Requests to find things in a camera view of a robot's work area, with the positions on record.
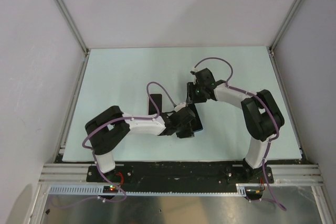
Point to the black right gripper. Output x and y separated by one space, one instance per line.
191 97

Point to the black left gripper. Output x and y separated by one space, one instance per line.
188 132

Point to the dark blue smartphone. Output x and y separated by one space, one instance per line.
196 123

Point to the pale pink smartphone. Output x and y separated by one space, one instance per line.
155 103

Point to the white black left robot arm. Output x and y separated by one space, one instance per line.
110 127

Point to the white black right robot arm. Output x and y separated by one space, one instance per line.
263 118

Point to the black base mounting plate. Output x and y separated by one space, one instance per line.
184 177

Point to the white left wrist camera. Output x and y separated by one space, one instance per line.
180 106

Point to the white slotted cable duct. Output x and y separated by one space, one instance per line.
104 190

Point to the aluminium front frame rail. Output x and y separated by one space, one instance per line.
64 173

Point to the left aluminium frame post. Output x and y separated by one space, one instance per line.
72 25

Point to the aluminium frame post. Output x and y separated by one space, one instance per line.
289 17
72 25

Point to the right aluminium frame post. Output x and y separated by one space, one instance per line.
289 17

